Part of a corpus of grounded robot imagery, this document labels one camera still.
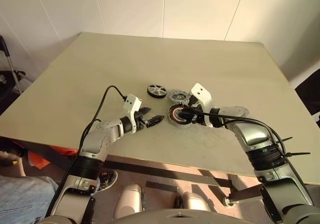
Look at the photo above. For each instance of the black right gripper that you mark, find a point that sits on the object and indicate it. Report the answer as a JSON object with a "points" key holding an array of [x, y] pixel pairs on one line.
{"points": [[200, 117]]}

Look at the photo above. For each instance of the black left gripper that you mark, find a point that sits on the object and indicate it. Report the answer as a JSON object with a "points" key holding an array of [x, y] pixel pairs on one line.
{"points": [[142, 122]]}

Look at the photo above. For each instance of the silver motor housing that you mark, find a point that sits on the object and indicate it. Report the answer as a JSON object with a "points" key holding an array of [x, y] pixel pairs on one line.
{"points": [[172, 116]]}

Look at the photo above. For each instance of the black silver spoked rotor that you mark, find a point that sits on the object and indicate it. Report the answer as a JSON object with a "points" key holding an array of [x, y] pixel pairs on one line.
{"points": [[156, 91]]}

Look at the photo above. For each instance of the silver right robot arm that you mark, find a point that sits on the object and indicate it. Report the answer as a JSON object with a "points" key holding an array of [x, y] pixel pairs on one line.
{"points": [[252, 134]]}

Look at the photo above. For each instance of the black white sneaker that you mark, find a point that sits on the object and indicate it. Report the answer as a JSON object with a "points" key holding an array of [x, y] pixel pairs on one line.
{"points": [[108, 180]]}

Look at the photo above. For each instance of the beige rounded robot leg cover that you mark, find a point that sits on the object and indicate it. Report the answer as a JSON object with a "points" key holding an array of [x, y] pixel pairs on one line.
{"points": [[195, 201], [128, 200]]}

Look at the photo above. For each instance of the small table caster wheel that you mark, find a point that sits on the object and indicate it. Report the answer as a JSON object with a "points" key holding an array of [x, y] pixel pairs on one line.
{"points": [[229, 201]]}

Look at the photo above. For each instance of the black zip tie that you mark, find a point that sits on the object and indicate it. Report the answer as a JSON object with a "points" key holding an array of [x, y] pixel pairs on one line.
{"points": [[286, 139], [298, 154]]}

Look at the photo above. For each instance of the grey robot torso top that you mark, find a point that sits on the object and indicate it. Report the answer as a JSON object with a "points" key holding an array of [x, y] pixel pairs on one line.
{"points": [[175, 217]]}

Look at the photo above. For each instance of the black fabric-covered object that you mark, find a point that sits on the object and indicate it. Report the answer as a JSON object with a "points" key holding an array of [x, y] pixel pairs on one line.
{"points": [[308, 96]]}

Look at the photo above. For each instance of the orange object under table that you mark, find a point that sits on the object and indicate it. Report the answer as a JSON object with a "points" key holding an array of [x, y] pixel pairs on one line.
{"points": [[37, 161]]}

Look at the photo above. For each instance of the black cart with metal pole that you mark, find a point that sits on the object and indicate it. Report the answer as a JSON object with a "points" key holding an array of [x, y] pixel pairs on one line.
{"points": [[6, 84]]}

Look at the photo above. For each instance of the bystander blue jeans leg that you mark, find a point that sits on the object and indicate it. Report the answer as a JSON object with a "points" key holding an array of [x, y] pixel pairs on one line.
{"points": [[20, 199]]}

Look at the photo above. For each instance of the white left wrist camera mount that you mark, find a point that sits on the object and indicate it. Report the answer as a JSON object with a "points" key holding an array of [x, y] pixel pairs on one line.
{"points": [[132, 102]]}

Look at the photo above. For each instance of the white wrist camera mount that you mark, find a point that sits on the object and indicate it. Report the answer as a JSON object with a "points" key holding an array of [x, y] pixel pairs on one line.
{"points": [[132, 102], [201, 92]]}

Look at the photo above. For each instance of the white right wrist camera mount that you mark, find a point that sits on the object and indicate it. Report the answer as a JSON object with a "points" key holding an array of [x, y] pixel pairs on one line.
{"points": [[201, 92]]}

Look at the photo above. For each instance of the black metal table frame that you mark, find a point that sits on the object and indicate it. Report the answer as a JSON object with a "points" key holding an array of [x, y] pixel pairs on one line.
{"points": [[150, 170]]}

